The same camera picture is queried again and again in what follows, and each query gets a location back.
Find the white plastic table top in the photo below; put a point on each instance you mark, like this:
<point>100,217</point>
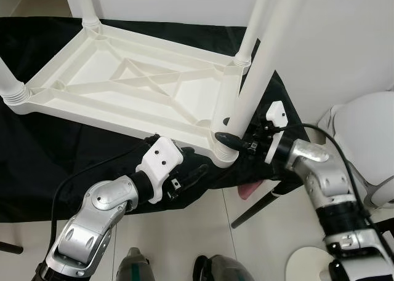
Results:
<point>92,66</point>

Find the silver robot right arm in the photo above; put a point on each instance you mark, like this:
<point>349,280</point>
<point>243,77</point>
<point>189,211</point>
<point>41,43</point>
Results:
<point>314,170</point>

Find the silver robot left leg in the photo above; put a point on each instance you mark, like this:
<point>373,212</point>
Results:
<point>135,267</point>

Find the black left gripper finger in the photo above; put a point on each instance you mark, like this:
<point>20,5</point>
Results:
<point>186,150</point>
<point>197,174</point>

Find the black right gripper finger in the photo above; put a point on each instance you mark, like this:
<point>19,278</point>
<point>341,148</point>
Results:
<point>229,140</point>

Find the black tablecloth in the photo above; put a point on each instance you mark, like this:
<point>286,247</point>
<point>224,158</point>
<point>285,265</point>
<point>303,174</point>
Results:
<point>37,152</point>

